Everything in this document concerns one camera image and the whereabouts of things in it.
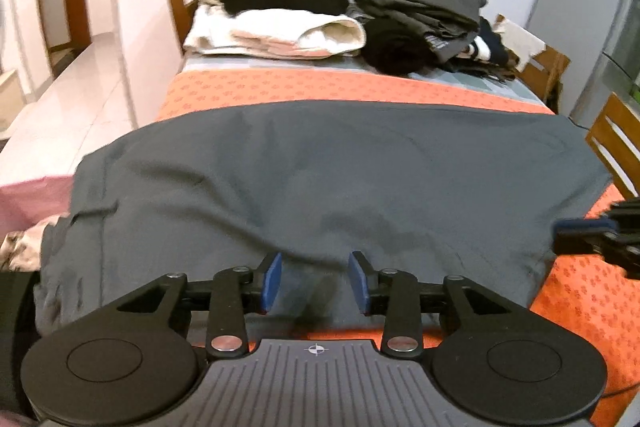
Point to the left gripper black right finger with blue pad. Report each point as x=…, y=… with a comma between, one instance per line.
x=365, y=283

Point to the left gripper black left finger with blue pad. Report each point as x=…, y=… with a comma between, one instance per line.
x=266, y=282

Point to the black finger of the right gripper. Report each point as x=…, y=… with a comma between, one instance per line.
x=614, y=236

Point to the dark grey garment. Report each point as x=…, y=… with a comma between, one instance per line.
x=431, y=190

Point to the messy dark clothes pile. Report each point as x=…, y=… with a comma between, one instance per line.
x=407, y=36

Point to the orange patterned table cloth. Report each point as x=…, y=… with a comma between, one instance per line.
x=582, y=293

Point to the wooden chair by refrigerator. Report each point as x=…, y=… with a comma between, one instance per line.
x=614, y=138

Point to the wooden chair with white cloth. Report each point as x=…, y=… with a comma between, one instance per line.
x=539, y=66

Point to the grey refrigerator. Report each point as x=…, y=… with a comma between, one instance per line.
x=601, y=39

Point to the white quilted jacket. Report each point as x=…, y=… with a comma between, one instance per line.
x=283, y=34

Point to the beige garment in box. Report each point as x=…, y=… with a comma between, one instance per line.
x=21, y=250

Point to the pink fabric storage box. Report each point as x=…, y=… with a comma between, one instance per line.
x=24, y=204

